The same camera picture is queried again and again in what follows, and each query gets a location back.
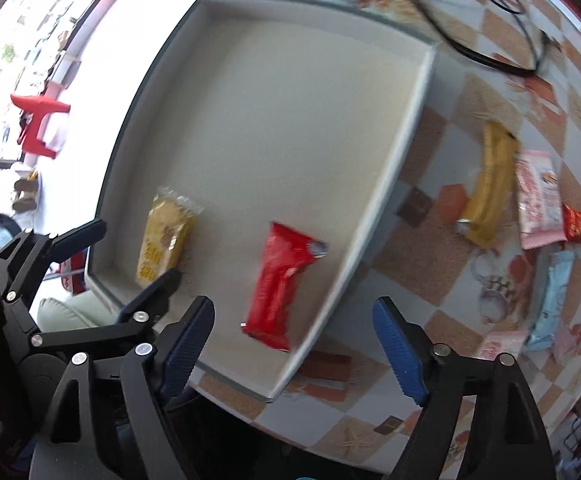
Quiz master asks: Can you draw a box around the gold yellow snack packet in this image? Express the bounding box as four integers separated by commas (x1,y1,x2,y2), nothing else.
135,186,204,287

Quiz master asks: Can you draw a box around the light blue snack packet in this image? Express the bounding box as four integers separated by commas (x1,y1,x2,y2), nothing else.
523,247,575,352

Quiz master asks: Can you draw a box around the red snack bar wrapper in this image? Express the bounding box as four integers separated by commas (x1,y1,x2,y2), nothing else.
240,222,328,352

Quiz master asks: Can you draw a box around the red gold chinese candy packet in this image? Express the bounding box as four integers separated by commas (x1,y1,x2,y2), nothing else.
563,204,581,245

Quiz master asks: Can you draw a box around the pink cranberry snack packet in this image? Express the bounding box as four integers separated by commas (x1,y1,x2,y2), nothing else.
515,148,566,250

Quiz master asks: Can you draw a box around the pale pink snack packet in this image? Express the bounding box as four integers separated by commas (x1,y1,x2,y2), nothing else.
475,330,528,361

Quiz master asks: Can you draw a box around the red plastic stool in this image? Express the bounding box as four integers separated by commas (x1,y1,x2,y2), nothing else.
10,94,71,159

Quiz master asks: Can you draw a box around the white tray with green rim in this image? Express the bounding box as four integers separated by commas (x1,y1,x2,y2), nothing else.
86,0,437,402

